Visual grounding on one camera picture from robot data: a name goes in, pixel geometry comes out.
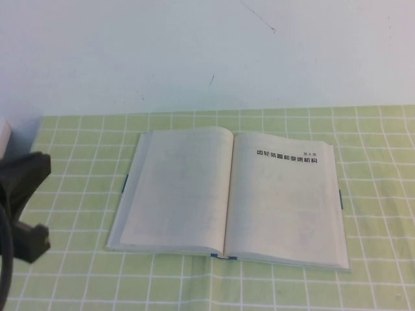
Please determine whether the book with diagrams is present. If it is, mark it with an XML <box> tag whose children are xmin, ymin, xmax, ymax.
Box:
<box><xmin>105</xmin><ymin>126</ymin><xmax>353</xmax><ymax>273</ymax></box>

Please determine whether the green checked tablecloth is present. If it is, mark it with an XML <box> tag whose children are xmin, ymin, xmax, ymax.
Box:
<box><xmin>0</xmin><ymin>105</ymin><xmax>415</xmax><ymax>311</ymax></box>

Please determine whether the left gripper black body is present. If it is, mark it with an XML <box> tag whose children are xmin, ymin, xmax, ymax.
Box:
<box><xmin>0</xmin><ymin>155</ymin><xmax>25</xmax><ymax>227</ymax></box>

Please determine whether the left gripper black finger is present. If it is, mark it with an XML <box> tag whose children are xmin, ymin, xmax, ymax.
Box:
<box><xmin>12</xmin><ymin>223</ymin><xmax>51</xmax><ymax>265</ymax></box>
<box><xmin>16</xmin><ymin>151</ymin><xmax>52</xmax><ymax>218</ymax></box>

